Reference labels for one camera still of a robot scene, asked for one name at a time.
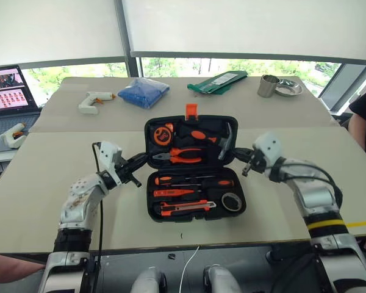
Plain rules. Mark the small black floor object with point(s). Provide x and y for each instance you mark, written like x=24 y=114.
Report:
x=171 y=256

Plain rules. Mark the black plastic tool case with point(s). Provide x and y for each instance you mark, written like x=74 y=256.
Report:
x=192 y=215

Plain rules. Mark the grey rounded shape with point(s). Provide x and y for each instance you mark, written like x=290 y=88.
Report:
x=148 y=282
x=221 y=280

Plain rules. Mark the orange case latch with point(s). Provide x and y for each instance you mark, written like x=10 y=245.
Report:
x=191 y=111

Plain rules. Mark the steel cup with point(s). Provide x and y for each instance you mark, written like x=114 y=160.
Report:
x=266 y=88

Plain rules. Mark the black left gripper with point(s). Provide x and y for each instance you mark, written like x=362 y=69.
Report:
x=125 y=174

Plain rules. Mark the black tape roll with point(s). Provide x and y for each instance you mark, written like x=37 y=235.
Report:
x=225 y=202

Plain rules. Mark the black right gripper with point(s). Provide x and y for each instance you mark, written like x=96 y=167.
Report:
x=256 y=161

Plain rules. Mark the white glue gun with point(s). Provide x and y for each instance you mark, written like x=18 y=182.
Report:
x=87 y=105
x=10 y=137

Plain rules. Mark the round steel dish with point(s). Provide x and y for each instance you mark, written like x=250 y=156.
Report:
x=289 y=88

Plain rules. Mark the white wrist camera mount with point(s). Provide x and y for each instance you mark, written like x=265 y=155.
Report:
x=108 y=155
x=270 y=146

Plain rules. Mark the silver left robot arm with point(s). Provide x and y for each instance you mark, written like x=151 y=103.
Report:
x=76 y=207

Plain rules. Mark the orange black utility knife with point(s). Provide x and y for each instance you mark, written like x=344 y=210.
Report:
x=183 y=207

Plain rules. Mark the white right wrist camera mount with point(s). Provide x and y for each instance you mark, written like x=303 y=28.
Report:
x=270 y=146

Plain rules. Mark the yellow tape strip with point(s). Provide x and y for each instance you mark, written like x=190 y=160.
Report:
x=363 y=224

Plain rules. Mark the person's bare forearm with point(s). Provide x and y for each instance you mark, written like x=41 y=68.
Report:
x=9 y=268

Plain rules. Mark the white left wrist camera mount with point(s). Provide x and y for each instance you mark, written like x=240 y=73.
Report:
x=108 y=155

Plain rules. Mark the orange black tape measure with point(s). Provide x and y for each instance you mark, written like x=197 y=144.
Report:
x=163 y=134

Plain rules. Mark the open laptop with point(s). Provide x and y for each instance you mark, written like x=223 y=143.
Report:
x=6 y=94

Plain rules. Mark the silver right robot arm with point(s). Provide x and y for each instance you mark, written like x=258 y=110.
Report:
x=323 y=207

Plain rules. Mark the green pouch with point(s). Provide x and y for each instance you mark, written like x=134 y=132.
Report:
x=219 y=82

